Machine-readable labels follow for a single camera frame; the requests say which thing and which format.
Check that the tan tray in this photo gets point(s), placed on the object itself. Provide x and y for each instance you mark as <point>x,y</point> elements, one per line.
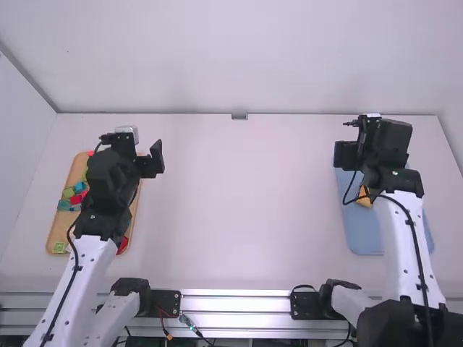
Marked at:
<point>59,226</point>

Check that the pile of toy bricks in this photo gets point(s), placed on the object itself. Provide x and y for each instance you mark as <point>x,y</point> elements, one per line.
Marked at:
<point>72,198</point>

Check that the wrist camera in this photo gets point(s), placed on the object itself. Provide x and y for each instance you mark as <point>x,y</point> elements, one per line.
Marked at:
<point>373,115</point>
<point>127,129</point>

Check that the red toy brick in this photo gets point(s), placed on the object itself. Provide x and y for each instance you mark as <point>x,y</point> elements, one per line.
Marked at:
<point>123,244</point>

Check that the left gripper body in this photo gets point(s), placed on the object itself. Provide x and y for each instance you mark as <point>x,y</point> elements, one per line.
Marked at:
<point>144,168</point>

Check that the green toy brick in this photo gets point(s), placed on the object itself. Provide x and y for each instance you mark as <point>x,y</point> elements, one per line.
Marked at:
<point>58,247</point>

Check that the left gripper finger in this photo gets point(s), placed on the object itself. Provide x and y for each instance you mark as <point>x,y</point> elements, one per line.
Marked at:
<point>158,157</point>

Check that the blue mat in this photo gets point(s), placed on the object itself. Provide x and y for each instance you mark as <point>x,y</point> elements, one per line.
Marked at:
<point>363,231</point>

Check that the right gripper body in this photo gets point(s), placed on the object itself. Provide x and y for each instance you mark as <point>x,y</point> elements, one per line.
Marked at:
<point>345,154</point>

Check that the silver rails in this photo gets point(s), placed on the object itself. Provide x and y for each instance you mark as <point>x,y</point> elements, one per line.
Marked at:
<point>235,307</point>

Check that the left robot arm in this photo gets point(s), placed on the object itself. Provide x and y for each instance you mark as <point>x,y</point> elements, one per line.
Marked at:
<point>83,274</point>

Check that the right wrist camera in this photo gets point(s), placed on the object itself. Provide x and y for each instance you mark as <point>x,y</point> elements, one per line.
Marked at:
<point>373,115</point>

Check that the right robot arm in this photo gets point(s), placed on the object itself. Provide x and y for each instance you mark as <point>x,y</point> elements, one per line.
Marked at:
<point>405,231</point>

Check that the yellow toy car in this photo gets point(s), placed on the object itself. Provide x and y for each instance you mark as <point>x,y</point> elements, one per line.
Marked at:
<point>363,201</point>

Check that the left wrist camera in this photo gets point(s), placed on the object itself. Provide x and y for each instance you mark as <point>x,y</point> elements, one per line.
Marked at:
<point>127,129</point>

